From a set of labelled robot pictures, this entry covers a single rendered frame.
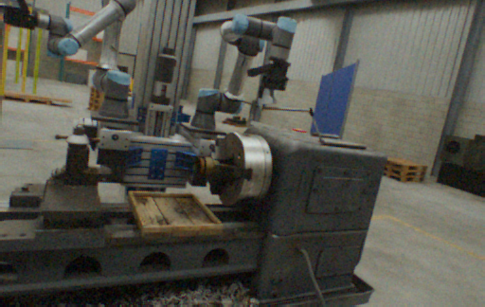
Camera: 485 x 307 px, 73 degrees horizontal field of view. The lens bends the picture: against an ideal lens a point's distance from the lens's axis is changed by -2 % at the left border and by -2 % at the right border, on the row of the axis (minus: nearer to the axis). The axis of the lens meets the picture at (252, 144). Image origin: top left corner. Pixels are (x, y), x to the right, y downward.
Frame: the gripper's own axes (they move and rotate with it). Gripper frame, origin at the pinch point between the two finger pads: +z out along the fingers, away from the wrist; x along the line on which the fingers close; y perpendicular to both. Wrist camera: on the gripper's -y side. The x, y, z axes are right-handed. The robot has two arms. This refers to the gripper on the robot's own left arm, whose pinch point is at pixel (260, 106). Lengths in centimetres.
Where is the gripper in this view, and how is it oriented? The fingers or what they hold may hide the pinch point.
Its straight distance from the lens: 136.8
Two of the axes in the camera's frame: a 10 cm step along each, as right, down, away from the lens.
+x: 4.6, -1.2, 8.8
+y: 8.5, 3.3, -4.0
